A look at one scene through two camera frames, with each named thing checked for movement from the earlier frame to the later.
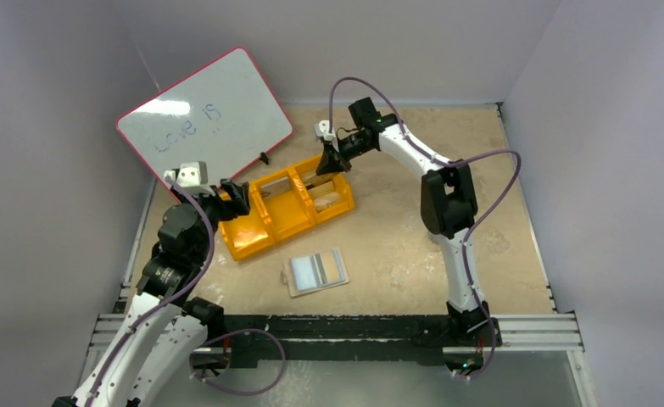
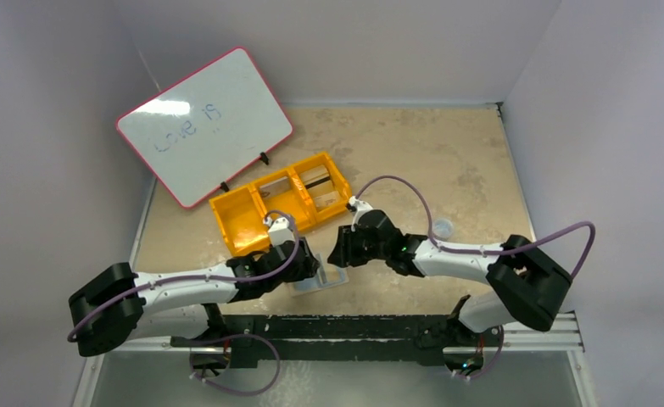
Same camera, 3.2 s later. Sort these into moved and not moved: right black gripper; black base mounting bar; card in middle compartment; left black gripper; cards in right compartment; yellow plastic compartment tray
Moved: right black gripper; left black gripper
Not moved: cards in right compartment; yellow plastic compartment tray; card in middle compartment; black base mounting bar
